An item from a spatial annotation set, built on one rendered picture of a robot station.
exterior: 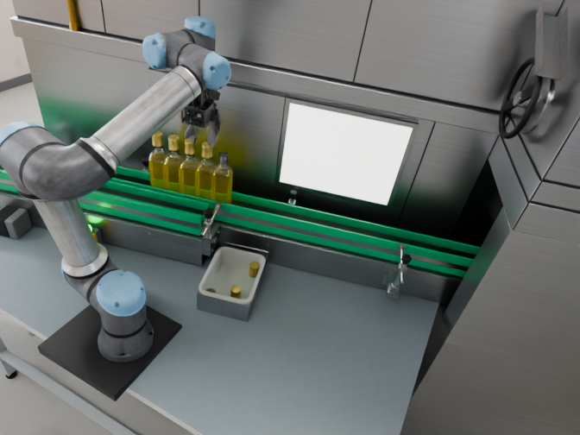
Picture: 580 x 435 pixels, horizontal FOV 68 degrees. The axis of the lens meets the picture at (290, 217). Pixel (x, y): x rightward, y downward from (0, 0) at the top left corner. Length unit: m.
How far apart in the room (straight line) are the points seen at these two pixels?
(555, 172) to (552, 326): 0.54
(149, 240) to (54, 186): 0.70
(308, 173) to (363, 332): 0.58
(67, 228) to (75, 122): 0.79
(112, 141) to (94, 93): 0.83
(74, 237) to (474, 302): 1.12
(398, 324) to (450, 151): 0.60
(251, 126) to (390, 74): 0.48
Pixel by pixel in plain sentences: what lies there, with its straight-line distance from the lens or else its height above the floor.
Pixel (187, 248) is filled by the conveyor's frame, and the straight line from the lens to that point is 1.53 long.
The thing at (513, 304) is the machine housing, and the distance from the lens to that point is 1.44.
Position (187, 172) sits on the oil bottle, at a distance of 1.49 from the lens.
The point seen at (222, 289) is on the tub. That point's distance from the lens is 1.48.
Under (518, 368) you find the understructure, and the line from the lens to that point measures 1.68.
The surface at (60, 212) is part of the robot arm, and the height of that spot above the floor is 1.22.
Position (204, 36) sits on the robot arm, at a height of 1.54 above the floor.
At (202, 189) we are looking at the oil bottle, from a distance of 1.51.
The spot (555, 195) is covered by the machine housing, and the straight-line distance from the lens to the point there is 1.21.
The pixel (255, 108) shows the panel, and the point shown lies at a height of 1.26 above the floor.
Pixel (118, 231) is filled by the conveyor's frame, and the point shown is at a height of 0.83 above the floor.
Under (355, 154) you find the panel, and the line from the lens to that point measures 1.49.
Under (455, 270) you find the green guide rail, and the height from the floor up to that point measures 0.91.
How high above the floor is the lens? 1.89
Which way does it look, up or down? 39 degrees down
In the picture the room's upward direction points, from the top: 9 degrees clockwise
